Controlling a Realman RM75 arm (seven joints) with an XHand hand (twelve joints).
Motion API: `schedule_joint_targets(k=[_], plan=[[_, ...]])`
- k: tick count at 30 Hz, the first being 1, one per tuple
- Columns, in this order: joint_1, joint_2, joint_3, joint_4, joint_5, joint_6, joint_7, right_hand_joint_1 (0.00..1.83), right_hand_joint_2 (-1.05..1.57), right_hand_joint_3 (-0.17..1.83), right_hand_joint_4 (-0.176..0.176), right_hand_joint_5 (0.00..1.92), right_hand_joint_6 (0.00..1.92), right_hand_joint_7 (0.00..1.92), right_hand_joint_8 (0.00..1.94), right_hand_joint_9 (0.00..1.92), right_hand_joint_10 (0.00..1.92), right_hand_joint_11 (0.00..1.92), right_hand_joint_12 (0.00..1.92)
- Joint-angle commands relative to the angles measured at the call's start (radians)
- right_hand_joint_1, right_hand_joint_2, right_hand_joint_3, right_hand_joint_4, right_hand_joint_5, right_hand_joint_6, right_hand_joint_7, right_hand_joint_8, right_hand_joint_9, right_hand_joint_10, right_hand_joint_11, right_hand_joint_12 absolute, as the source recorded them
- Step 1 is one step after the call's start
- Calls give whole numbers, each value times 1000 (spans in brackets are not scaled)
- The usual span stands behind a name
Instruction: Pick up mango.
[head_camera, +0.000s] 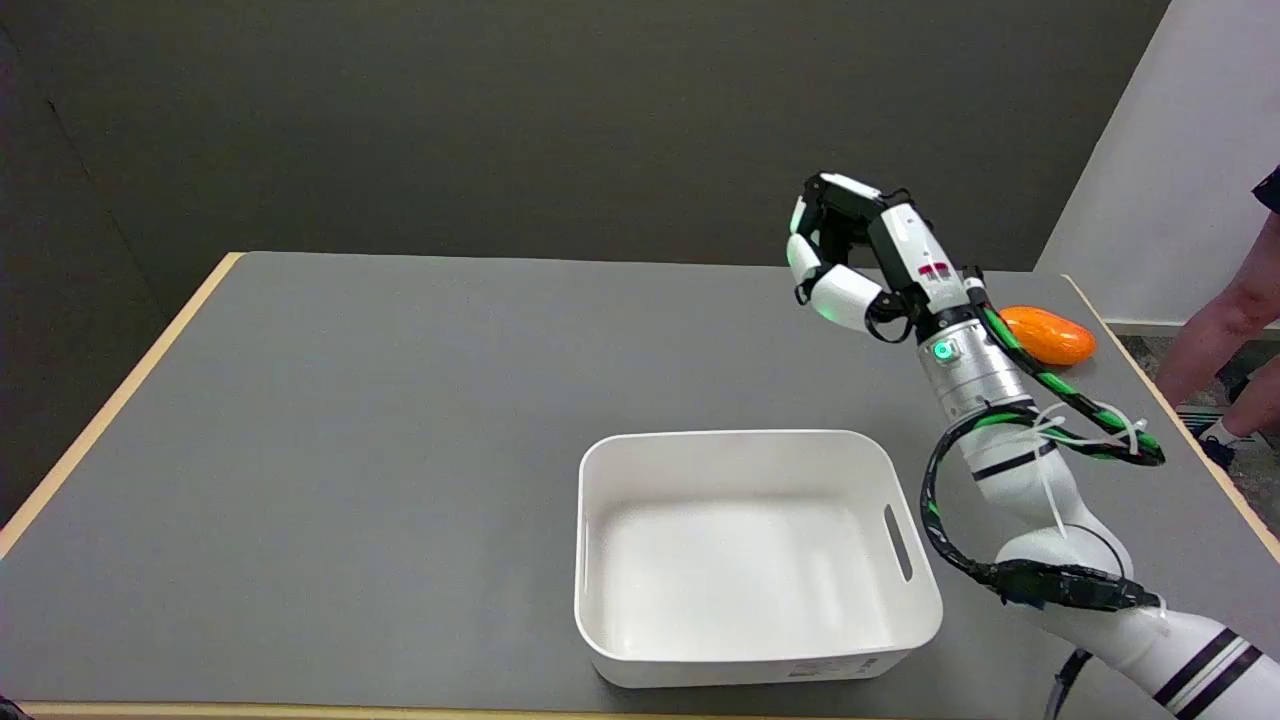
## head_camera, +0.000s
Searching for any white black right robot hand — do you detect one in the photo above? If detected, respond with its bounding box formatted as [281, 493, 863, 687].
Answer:
[785, 172, 991, 345]

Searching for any orange mango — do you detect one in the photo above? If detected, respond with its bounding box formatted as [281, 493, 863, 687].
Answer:
[998, 306, 1097, 366]

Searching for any white plastic bin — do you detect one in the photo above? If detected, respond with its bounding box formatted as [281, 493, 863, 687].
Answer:
[574, 429, 944, 690]

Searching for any black green braided cable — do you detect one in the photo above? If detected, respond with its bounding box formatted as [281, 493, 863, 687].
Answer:
[920, 268, 1167, 613]

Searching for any person in dark shorts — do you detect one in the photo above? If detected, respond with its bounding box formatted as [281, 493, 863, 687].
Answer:
[1153, 165, 1280, 471]

